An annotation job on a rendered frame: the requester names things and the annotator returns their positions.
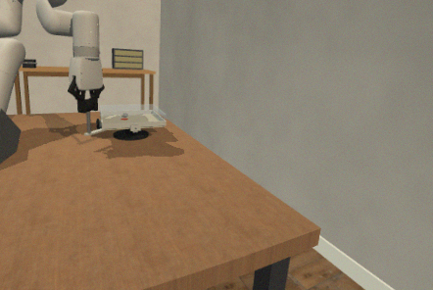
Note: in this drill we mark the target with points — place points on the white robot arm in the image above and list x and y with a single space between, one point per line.
82 26

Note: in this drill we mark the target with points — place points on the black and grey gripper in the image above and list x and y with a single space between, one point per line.
86 73

